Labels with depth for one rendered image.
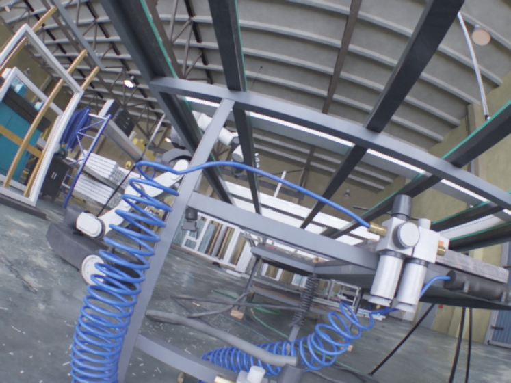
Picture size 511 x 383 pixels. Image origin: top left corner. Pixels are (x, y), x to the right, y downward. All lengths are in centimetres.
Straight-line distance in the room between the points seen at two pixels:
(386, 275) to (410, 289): 6
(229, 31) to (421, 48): 33
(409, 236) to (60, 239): 168
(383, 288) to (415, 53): 38
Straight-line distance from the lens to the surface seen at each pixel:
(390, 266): 46
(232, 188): 178
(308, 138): 79
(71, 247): 165
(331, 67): 1085
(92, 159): 606
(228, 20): 49
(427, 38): 43
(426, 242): 50
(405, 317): 1066
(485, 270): 77
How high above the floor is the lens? 47
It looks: 15 degrees up
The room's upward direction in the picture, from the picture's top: 21 degrees clockwise
